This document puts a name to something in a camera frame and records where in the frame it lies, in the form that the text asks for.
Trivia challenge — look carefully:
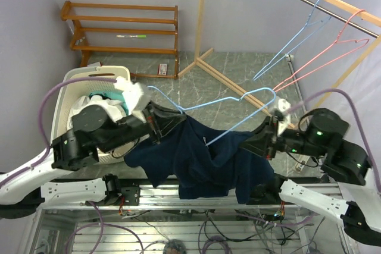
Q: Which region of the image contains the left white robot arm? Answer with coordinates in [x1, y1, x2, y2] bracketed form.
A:
[1, 102, 186, 208]

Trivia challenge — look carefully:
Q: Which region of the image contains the light blue wire hanger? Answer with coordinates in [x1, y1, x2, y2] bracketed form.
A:
[252, 0, 332, 81]

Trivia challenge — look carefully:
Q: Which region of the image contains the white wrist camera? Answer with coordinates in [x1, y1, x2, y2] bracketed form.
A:
[114, 77, 151, 123]
[269, 96, 291, 136]

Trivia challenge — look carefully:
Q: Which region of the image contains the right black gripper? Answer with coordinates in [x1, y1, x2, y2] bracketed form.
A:
[235, 115, 327, 159]

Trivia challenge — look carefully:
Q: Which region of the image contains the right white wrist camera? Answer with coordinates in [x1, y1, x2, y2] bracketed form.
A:
[269, 96, 291, 136]

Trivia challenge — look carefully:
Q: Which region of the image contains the purple cable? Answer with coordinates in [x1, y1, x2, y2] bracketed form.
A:
[287, 87, 381, 194]
[0, 77, 118, 189]

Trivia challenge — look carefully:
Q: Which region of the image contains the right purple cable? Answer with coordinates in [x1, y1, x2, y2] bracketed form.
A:
[287, 87, 381, 194]

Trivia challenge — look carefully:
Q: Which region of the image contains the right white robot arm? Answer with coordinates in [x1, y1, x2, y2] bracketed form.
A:
[240, 108, 380, 246]

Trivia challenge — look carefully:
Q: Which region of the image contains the cream plastic laundry basket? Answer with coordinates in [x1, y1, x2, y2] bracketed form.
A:
[50, 65, 133, 164]

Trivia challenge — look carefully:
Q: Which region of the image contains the brown wooden shoe rack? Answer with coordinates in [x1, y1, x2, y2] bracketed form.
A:
[60, 1, 179, 79]

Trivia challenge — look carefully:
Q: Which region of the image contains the metal hanging rod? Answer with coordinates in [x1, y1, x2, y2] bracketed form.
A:
[298, 0, 378, 38]

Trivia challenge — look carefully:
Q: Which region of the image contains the green marker pen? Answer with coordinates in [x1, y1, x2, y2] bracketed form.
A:
[116, 35, 146, 39]

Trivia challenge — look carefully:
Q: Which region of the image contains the small red white box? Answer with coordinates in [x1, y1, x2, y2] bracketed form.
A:
[158, 63, 167, 76]

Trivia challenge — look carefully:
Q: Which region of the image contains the light wooden clothes rack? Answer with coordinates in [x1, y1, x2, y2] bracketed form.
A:
[177, 0, 381, 130]

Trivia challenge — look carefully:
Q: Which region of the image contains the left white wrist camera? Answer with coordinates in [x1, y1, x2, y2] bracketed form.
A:
[114, 77, 151, 123]

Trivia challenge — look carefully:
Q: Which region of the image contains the aluminium mounting rail frame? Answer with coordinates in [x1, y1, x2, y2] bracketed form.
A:
[26, 53, 355, 254]

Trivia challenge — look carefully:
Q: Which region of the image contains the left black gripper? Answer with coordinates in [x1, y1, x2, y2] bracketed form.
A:
[100, 99, 188, 153]

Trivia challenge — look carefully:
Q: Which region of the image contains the white t shirt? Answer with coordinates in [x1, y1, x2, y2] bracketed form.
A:
[66, 94, 127, 130]

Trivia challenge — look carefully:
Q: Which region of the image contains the navy blue t shirt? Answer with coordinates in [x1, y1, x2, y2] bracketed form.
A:
[124, 117, 274, 204]

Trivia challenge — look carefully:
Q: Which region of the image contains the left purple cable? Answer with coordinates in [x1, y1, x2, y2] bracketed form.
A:
[0, 77, 118, 189]

